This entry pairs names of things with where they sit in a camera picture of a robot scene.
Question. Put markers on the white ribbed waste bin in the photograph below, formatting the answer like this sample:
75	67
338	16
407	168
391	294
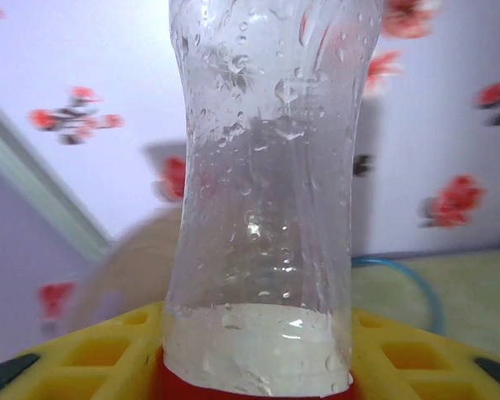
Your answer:
129	266

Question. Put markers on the aluminium corner post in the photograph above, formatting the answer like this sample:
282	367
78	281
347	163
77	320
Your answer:
37	175

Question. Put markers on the crushed clear red-capped bottle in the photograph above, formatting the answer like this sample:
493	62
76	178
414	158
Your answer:
266	166

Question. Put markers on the blue stethoscope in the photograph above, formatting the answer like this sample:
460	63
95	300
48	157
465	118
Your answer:
425	287

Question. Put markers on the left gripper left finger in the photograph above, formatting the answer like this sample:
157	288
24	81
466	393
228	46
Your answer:
87	366

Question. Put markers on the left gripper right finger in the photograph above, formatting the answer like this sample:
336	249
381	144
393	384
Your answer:
421	366

